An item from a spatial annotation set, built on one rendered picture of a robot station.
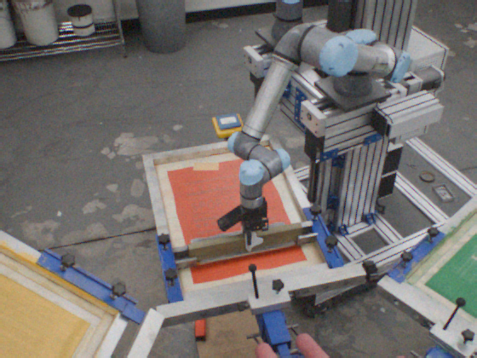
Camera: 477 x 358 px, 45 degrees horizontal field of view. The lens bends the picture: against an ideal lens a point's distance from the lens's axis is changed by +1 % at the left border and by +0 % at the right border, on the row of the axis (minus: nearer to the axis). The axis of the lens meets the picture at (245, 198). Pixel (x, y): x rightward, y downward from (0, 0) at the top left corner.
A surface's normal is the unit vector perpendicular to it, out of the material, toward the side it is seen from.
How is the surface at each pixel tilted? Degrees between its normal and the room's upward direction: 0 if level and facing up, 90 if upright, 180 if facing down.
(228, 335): 0
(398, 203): 0
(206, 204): 0
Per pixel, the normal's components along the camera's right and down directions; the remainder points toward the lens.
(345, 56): 0.62, 0.49
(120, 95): -0.01, -0.72
